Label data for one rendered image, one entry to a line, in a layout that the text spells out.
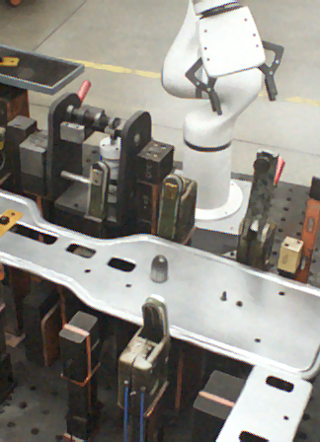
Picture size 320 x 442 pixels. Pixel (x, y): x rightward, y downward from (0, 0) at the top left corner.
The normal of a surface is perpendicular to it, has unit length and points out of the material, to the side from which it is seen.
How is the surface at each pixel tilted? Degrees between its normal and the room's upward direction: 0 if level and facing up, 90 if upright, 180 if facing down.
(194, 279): 0
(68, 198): 0
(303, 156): 0
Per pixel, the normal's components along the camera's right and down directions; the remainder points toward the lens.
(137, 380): -0.43, 0.53
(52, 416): 0.04, -0.79
